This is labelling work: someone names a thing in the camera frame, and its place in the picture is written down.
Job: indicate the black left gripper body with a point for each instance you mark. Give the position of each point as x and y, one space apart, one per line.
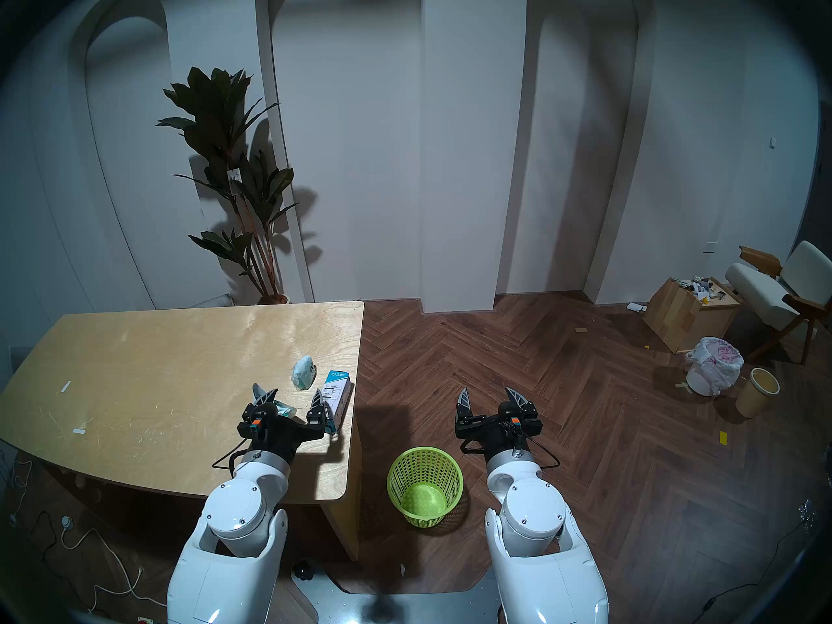
273 434

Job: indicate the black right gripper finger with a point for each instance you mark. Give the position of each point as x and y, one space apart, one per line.
463 405
519 400

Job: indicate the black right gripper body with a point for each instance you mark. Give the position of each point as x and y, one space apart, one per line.
497 434

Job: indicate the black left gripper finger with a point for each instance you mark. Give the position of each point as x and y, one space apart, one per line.
262 397
318 403

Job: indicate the white carton with teal print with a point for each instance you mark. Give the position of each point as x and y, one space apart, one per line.
338 395

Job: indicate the silver teal snack bag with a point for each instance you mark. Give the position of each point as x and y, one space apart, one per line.
285 408

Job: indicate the light blue mask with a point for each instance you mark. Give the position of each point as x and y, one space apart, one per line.
303 372

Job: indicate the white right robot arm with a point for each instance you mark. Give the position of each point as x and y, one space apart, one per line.
536 519

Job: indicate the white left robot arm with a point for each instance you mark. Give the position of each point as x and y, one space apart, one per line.
237 512

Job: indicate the green mesh trash basket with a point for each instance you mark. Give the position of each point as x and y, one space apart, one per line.
403 467

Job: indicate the white bin with plastic bag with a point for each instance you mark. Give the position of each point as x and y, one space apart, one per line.
714 366

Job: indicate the trash pile in crate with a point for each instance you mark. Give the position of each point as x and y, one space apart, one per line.
699 288

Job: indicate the light wooden table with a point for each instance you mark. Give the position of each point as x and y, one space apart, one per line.
162 369

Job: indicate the black base knob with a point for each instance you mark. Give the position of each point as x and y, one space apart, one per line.
303 570

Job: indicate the yellow paper bucket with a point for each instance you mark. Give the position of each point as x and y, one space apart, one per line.
754 398

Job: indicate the white cushioned wooden armchair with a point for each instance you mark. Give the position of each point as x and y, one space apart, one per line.
760 291

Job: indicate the tall potted green plant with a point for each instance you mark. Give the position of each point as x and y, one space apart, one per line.
218 109

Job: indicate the crumpled clear plastic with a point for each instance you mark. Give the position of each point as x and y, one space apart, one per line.
806 515

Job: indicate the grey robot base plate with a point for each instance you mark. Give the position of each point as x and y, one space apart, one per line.
390 603

